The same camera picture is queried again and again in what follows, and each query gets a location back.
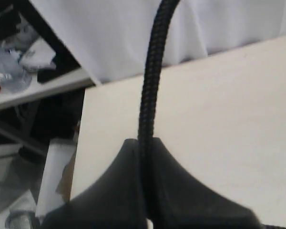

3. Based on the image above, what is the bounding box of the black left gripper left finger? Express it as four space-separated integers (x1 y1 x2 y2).
41 139 148 229

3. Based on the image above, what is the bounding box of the cluttered background shelf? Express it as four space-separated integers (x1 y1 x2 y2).
0 0 96 229

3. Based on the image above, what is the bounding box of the black braided rope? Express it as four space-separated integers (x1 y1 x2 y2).
137 0 182 229

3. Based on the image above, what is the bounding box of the white backdrop curtain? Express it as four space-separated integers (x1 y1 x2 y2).
32 0 286 83

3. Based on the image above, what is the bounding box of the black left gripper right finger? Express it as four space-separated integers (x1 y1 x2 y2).
146 138 262 229

